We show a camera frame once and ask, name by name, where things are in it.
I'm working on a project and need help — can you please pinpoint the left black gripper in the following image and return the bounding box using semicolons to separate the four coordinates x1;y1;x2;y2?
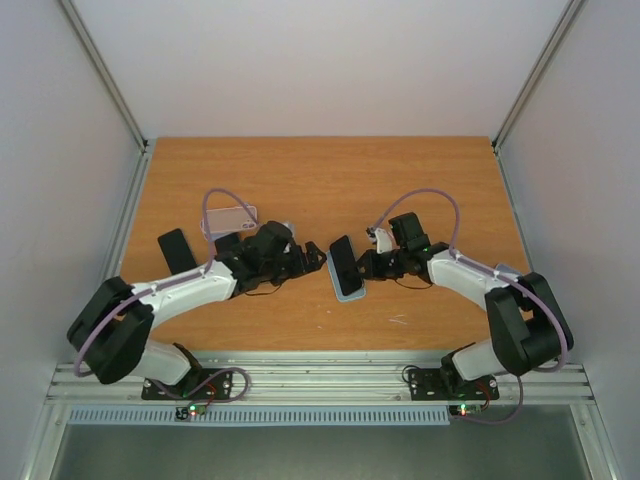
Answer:
263;243;328;286

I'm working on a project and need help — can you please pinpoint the blue phone case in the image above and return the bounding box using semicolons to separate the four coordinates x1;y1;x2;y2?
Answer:
327;252;367;303

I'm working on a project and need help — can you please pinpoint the black phone blue edge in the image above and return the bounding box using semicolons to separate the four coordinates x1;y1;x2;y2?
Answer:
329;235;364;295

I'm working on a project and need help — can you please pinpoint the black phone pink edge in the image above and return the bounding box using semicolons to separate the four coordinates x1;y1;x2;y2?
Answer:
213;232;241;255

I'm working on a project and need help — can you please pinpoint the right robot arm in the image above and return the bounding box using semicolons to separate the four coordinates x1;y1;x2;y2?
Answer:
357;212;574;397

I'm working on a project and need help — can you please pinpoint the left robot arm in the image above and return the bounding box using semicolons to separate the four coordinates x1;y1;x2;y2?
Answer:
67;221;327;398

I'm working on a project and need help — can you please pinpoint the pink clear phone case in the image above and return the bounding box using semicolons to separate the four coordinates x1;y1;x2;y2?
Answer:
201;203;261;242

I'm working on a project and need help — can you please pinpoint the black phone far left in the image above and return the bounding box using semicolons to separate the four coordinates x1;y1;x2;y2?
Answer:
157;228;198;275

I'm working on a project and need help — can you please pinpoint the right small circuit board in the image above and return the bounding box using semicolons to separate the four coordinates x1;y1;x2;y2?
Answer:
449;403;488;417

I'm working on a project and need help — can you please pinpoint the small circuit board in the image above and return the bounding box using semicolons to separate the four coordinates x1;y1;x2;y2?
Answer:
174;405;208;421
449;403;488;417

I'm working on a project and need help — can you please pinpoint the left small circuit board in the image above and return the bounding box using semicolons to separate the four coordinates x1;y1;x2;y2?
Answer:
174;405;208;421

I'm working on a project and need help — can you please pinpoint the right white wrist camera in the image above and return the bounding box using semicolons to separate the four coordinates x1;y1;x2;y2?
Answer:
366;227;394;254

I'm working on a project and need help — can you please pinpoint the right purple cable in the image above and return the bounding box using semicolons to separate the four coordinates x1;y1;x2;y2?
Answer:
369;187;573;425

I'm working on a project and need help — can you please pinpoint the purple cable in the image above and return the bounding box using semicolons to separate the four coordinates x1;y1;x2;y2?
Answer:
369;187;573;425
72;187;261;402

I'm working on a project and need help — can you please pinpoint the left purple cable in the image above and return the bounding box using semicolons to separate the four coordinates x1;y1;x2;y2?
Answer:
72;187;261;402

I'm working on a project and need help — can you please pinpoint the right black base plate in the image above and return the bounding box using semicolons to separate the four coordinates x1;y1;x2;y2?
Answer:
401;365;500;401

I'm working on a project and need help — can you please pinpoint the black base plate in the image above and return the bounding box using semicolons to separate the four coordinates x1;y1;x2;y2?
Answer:
401;365;500;401
141;368;234;401

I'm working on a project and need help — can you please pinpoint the aluminium front rail frame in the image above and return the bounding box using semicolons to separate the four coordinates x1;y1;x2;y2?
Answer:
45;350;595;406

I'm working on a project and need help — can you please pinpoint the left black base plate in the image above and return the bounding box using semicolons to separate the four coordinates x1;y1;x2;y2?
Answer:
141;368;234;401

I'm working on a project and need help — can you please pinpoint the left aluminium corner post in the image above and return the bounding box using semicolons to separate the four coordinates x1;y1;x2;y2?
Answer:
55;0;150;154

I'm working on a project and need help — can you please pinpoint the aluminium corner post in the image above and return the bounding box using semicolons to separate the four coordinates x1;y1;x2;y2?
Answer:
55;0;150;154
490;0;587;154

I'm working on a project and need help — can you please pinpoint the grey slotted cable duct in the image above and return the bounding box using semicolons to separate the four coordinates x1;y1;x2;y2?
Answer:
68;405;450;427

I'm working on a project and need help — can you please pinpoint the right aluminium corner post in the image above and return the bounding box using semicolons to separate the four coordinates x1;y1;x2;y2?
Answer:
490;0;587;154

